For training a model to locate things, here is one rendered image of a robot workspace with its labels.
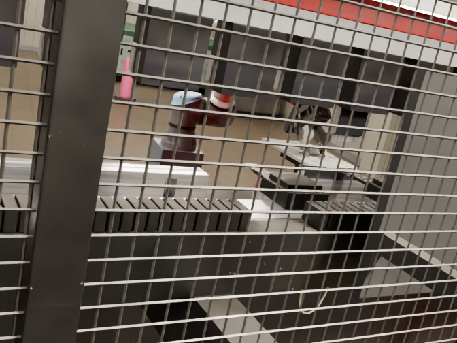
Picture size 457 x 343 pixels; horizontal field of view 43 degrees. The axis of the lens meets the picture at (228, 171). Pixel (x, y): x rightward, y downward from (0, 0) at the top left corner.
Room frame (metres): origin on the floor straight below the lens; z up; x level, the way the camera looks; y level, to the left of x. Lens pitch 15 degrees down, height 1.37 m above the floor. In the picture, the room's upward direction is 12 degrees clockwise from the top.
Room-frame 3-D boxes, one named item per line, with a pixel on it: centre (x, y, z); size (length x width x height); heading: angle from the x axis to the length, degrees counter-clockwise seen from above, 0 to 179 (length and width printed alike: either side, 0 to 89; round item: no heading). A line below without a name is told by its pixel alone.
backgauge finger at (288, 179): (1.34, -0.12, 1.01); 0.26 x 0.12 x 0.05; 31
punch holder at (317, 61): (1.54, -0.15, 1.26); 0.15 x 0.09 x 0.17; 121
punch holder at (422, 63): (1.75, -0.50, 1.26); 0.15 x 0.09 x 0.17; 121
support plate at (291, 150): (1.76, -0.23, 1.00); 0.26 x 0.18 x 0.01; 31
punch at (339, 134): (1.63, -0.30, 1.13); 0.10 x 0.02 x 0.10; 121
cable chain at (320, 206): (1.18, -0.34, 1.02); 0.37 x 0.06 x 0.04; 121
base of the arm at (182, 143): (2.40, 0.23, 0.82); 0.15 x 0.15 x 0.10
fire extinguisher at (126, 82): (7.19, 1.45, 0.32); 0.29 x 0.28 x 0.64; 22
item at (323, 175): (1.62, -0.28, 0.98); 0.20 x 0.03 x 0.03; 121
